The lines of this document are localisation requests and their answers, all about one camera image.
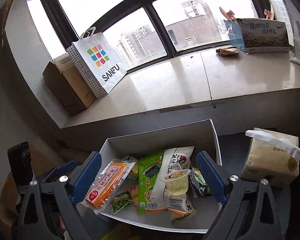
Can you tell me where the orange Indian flying cake pack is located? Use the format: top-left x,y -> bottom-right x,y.
80,159 -> 136,214

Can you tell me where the small jelly cup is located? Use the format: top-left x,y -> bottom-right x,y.
161,169 -> 191,196

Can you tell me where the flat brown cardboard sheet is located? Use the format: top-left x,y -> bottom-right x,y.
0,142 -> 65,239

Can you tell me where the beige tissue pack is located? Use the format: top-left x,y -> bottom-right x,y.
241,127 -> 300,187

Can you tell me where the white rice snack bag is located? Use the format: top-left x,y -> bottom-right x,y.
145,146 -> 196,218

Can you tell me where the brown cardboard box on sill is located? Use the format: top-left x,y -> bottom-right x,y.
43,53 -> 96,116

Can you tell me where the grey cardboard storage box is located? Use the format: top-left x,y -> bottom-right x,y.
100,119 -> 222,233

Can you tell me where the green seaweed packet in box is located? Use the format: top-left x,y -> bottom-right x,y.
138,150 -> 167,213

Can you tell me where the white Sanfu paper bag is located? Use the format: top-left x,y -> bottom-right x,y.
66,27 -> 127,98

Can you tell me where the printed landscape gift box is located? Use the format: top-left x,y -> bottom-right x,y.
224,18 -> 289,54

